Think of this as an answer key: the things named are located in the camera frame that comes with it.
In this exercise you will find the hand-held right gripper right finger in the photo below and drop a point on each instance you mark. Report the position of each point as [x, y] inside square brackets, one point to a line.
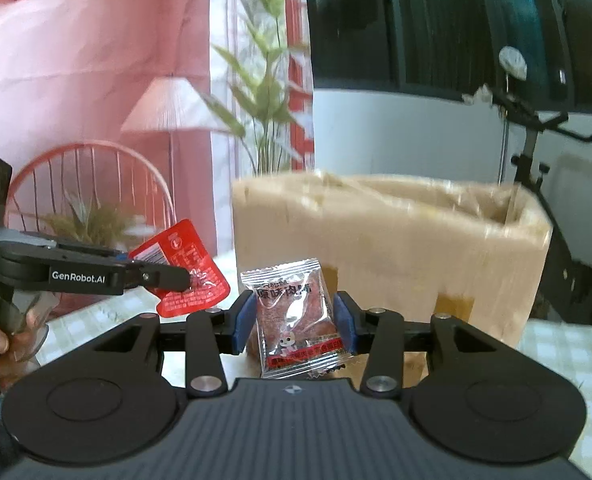
[344, 326]

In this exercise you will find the black exercise bike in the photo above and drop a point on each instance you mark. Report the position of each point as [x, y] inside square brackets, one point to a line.
[576, 270]

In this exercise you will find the dark window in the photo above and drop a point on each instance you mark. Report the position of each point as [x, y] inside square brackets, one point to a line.
[426, 20]

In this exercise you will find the printed wall poster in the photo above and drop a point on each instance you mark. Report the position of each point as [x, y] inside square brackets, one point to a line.
[75, 60]

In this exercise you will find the clear dried meat packet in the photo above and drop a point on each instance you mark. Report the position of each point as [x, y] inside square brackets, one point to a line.
[296, 320]

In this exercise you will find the checked tablecloth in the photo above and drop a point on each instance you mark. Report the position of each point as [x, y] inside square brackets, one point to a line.
[566, 360]

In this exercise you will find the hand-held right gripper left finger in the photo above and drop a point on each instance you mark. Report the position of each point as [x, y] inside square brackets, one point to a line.
[241, 326]

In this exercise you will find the red translucent packet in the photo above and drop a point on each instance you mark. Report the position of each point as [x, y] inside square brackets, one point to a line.
[185, 252]

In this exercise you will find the metal pole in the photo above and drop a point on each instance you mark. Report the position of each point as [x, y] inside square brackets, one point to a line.
[504, 130]

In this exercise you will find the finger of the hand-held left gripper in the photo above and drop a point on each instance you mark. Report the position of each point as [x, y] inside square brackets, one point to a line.
[160, 277]
[85, 250]

